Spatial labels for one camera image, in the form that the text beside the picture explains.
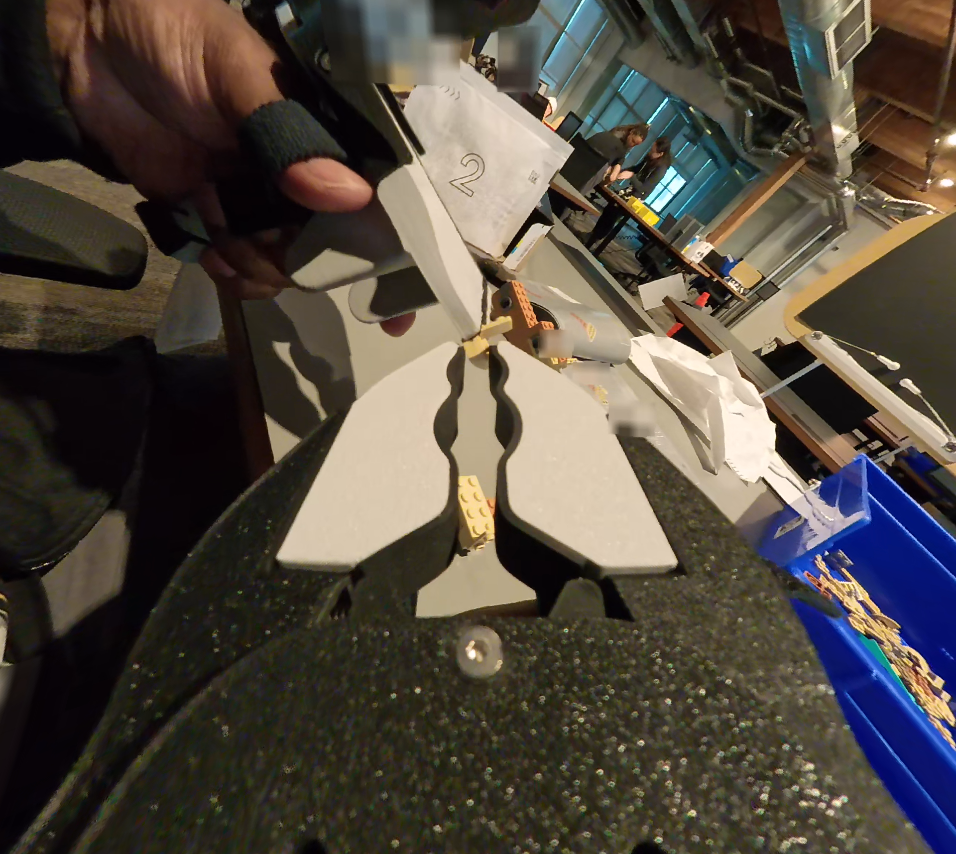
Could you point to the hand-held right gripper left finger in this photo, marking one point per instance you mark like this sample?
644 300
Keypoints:
374 488

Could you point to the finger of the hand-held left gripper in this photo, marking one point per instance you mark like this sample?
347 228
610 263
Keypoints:
433 249
359 257

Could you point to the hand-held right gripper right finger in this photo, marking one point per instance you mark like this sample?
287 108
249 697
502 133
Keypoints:
583 488

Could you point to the small yellow brick assembly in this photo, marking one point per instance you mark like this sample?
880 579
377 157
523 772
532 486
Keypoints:
486 336

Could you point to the yellow toy brick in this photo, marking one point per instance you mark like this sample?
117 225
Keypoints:
475 511

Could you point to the grey desk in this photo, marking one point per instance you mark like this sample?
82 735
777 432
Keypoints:
314 361

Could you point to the person's left hand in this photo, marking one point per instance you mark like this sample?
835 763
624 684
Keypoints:
165 77

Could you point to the white bag numbered 2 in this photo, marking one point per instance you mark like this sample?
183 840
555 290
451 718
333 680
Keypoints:
486 160

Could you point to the small orange toy brick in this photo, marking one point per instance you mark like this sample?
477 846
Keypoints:
523 306

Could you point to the crumpled white paper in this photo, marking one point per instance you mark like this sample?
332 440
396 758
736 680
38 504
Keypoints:
702 399

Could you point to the grey instruction booklet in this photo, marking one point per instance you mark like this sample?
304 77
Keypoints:
583 331

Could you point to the wooden office table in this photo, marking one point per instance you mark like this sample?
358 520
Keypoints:
672 242

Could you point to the black office chair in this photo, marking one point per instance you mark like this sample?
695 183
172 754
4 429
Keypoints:
67 234

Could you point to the white table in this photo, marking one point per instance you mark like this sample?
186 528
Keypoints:
882 399

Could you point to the gooseneck microphone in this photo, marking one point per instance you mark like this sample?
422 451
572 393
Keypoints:
867 351

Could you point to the black panel wooden rim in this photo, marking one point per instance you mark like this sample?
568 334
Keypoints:
882 331

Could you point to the pile of toy bricks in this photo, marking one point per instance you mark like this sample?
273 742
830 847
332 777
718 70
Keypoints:
889 645

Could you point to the blue plastic bin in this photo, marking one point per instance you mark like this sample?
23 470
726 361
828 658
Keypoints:
882 675

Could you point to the wide metal air duct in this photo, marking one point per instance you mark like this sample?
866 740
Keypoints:
814 18

